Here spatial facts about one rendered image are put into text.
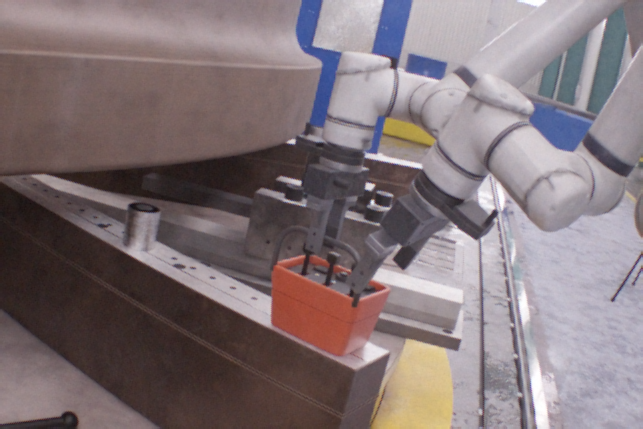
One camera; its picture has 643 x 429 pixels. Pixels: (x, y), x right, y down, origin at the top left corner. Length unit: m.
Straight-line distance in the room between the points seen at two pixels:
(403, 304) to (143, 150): 1.19
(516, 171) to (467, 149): 0.09
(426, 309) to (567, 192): 1.74
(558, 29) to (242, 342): 0.85
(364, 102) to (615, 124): 0.46
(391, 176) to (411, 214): 2.71
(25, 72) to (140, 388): 0.77
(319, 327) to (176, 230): 1.43
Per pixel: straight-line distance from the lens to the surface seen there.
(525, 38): 1.19
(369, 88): 1.26
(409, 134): 10.31
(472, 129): 0.97
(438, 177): 1.00
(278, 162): 3.58
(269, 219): 2.52
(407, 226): 1.02
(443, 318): 2.61
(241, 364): 1.51
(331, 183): 1.26
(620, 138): 1.02
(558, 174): 0.91
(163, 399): 1.71
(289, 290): 1.40
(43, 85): 1.56
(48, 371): 1.91
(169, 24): 1.94
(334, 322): 1.36
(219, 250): 2.69
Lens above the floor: 1.26
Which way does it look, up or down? 15 degrees down
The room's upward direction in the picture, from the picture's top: 13 degrees clockwise
